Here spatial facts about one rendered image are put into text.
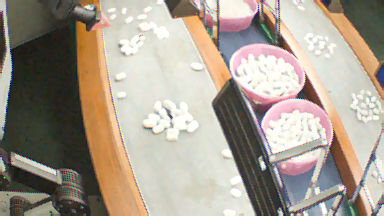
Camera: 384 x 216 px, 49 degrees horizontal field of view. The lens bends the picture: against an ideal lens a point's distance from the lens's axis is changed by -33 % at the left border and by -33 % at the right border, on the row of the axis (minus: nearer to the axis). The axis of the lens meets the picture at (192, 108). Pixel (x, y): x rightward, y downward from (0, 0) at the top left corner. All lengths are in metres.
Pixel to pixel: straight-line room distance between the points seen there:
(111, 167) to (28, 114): 1.46
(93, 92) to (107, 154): 0.26
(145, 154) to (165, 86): 0.27
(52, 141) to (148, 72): 1.03
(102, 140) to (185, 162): 0.24
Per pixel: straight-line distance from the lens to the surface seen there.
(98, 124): 1.64
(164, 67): 1.83
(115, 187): 1.47
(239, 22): 2.07
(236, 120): 1.17
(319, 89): 1.78
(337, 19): 2.24
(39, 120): 2.84
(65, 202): 1.44
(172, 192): 1.49
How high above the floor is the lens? 1.91
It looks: 43 degrees down
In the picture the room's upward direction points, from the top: straight up
